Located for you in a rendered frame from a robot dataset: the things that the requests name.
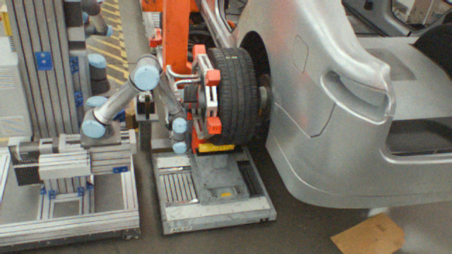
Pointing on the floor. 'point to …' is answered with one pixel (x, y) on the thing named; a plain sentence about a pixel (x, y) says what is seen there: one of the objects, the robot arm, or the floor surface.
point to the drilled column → (145, 135)
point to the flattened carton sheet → (371, 237)
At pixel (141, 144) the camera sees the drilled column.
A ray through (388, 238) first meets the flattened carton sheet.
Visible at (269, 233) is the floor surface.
